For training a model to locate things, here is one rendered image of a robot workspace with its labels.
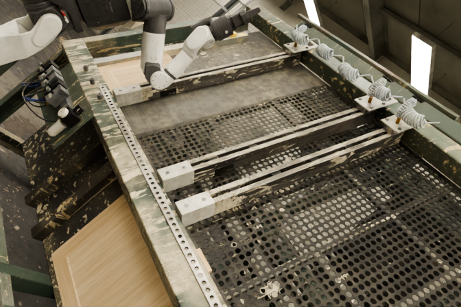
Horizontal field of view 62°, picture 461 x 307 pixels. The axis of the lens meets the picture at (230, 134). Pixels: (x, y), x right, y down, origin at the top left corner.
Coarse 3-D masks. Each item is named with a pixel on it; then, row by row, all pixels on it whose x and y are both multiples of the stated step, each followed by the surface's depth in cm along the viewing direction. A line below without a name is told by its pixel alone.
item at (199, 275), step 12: (108, 96) 180; (120, 120) 168; (132, 144) 156; (144, 168) 147; (156, 192) 138; (168, 216) 130; (180, 228) 127; (180, 240) 123; (192, 252) 120; (192, 264) 117; (204, 276) 114; (204, 288) 111; (216, 300) 109
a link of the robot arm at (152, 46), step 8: (144, 32) 153; (144, 40) 154; (152, 40) 153; (160, 40) 154; (144, 48) 155; (152, 48) 154; (160, 48) 155; (144, 56) 156; (152, 56) 155; (160, 56) 157; (144, 64) 157; (152, 64) 156; (160, 64) 158; (144, 72) 157; (152, 72) 157; (160, 72) 157; (152, 80) 157; (160, 80) 158; (168, 80) 159; (160, 88) 159
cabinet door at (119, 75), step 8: (168, 56) 220; (112, 64) 209; (120, 64) 210; (128, 64) 210; (136, 64) 211; (104, 72) 203; (112, 72) 204; (120, 72) 204; (128, 72) 205; (136, 72) 206; (112, 80) 197; (120, 80) 198; (128, 80) 199; (136, 80) 199; (144, 80) 200; (112, 88) 192
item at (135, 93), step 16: (288, 48) 219; (304, 48) 220; (224, 64) 207; (240, 64) 210; (256, 64) 210; (272, 64) 216; (288, 64) 223; (176, 80) 192; (192, 80) 195; (208, 80) 200; (224, 80) 206; (128, 96) 182; (144, 96) 187; (160, 96) 191
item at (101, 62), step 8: (224, 40) 237; (232, 40) 240; (240, 40) 243; (168, 48) 223; (176, 48) 224; (200, 48) 232; (112, 56) 212; (120, 56) 212; (128, 56) 213; (136, 56) 214; (104, 64) 208
